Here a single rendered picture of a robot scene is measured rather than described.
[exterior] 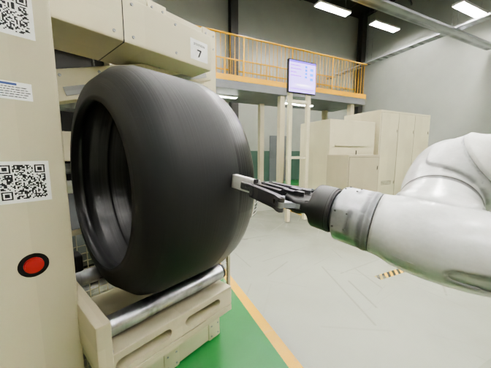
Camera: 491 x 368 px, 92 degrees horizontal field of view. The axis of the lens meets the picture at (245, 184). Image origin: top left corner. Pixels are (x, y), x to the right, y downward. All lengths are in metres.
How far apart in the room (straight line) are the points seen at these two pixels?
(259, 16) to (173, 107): 11.79
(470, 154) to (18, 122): 0.72
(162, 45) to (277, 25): 11.62
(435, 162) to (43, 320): 0.76
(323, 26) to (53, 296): 14.05
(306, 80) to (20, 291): 4.54
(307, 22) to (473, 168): 13.30
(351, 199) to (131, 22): 0.89
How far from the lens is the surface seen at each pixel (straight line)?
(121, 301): 0.93
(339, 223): 0.38
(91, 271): 0.90
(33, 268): 0.62
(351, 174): 5.00
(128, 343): 0.67
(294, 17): 13.26
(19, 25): 0.63
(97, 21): 0.98
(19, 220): 0.60
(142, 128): 0.49
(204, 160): 0.49
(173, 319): 0.70
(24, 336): 0.68
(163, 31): 1.08
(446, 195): 0.39
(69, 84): 1.04
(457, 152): 0.46
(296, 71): 4.62
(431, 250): 0.35
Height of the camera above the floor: 1.27
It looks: 7 degrees down
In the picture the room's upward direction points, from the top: straight up
